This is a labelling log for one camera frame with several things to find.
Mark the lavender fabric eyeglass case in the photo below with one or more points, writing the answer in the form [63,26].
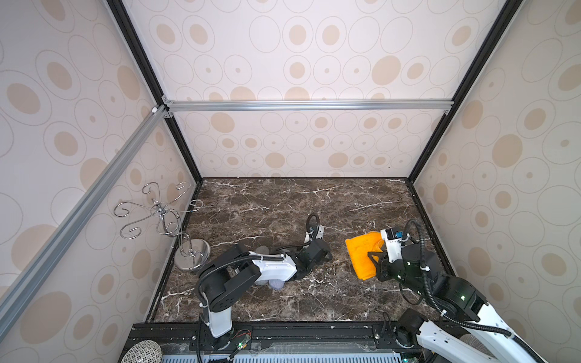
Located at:
[276,284]

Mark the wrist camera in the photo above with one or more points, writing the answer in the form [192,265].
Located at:
[392,243]
[311,234]

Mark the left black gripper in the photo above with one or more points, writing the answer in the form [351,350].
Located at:
[324,259]

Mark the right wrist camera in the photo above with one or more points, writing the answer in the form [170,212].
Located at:
[392,243]

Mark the silver horizontal frame bar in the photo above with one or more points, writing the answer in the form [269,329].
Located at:
[310,105]

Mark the silver diagonal frame bar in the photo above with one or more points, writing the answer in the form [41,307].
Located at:
[35,274]

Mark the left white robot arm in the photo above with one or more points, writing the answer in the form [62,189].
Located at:
[230,275]

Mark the dark grey eyeglass case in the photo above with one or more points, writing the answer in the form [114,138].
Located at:
[262,250]

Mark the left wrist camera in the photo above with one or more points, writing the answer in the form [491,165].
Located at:
[311,234]

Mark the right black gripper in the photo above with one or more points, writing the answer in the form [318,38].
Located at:
[379,264]

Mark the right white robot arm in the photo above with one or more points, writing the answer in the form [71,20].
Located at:
[457,301]

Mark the round patterned disc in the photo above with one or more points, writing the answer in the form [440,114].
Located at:
[146,351]

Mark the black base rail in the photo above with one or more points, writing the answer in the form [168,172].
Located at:
[280,342]

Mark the chrome wire cup stand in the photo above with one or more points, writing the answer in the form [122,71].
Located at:
[193,253]

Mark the orange microfiber cloth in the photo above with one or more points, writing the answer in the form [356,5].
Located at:
[358,248]

